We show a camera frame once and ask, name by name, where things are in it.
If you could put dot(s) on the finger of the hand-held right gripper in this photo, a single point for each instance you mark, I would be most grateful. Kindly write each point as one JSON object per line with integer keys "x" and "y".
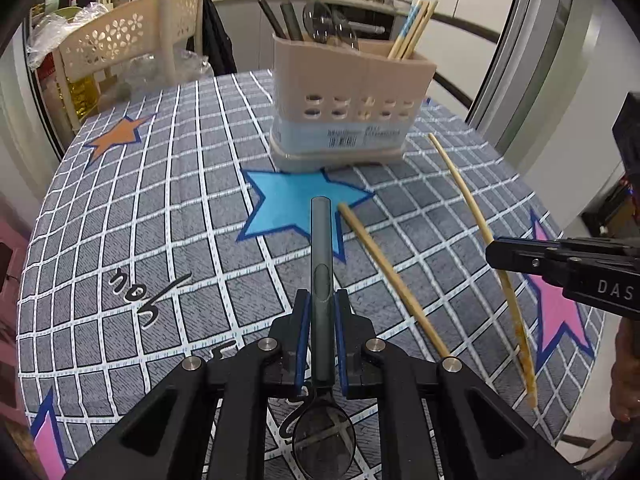
{"x": 515, "y": 256}

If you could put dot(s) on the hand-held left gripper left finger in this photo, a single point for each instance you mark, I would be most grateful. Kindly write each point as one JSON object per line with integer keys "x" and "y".
{"x": 300, "y": 340}

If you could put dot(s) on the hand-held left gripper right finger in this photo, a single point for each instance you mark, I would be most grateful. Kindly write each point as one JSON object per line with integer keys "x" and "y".
{"x": 341, "y": 340}

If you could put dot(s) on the bamboo chopstick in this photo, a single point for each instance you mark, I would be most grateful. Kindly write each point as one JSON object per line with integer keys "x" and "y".
{"x": 422, "y": 30}
{"x": 385, "y": 275}
{"x": 415, "y": 30}
{"x": 462, "y": 180}

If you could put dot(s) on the beige plastic utensil holder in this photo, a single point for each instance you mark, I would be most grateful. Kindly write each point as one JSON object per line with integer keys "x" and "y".
{"x": 350, "y": 90}

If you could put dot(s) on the black rod utensil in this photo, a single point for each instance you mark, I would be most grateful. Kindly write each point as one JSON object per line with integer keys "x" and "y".
{"x": 272, "y": 20}

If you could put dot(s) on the person's right hand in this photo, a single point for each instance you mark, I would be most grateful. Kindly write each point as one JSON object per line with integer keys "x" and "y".
{"x": 629, "y": 380}

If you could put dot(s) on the grey checked star tablecloth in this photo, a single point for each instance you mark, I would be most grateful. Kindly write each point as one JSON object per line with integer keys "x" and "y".
{"x": 175, "y": 200}

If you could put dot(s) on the blue patterned chopstick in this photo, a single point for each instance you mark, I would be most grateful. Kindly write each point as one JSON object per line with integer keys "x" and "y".
{"x": 407, "y": 27}

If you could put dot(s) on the black hanging jacket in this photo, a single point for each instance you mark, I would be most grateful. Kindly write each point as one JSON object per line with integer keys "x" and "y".
{"x": 217, "y": 35}

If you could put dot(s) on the cream perforated plastic cart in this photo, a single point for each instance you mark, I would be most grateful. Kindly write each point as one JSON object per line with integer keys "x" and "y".
{"x": 125, "y": 35}

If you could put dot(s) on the clear plastic bags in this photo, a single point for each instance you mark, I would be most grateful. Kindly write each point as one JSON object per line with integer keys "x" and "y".
{"x": 60, "y": 35}

